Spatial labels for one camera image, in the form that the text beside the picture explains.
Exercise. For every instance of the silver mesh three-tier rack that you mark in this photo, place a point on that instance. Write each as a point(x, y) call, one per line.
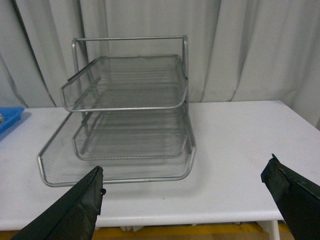
point(128, 112)

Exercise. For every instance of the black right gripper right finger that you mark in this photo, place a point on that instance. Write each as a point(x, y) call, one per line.
point(296, 197)

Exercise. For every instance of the blue plastic tray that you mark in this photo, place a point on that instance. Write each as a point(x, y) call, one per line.
point(10, 119)

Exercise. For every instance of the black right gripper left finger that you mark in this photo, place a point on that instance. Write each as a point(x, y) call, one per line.
point(73, 216)

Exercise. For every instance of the white curtain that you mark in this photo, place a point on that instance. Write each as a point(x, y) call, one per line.
point(239, 50)

